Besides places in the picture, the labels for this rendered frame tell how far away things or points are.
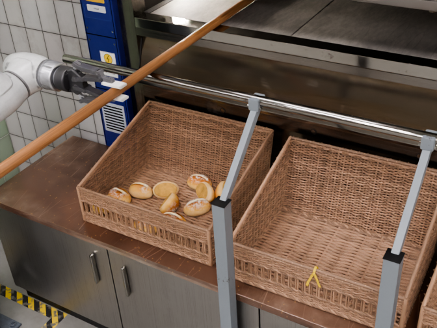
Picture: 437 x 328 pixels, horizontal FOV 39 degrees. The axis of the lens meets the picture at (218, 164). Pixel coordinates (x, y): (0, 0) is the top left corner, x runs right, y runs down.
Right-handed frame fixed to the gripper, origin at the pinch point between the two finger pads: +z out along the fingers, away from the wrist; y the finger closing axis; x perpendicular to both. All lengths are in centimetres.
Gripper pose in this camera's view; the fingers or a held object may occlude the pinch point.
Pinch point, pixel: (115, 90)
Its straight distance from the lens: 179.2
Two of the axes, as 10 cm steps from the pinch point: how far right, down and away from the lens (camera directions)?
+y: 0.5, 8.3, 5.5
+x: -5.0, 5.0, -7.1
